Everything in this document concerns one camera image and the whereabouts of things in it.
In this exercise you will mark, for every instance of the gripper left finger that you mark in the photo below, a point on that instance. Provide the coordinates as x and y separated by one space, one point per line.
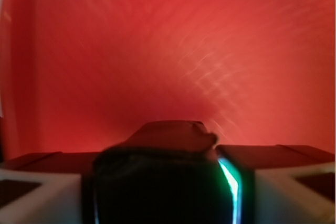
47 188

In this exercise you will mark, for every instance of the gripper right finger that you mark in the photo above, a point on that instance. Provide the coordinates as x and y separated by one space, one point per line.
279 183

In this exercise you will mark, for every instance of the black box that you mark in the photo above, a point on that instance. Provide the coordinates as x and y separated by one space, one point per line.
165 172

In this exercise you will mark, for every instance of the red plastic tray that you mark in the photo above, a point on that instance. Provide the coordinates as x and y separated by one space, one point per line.
82 75

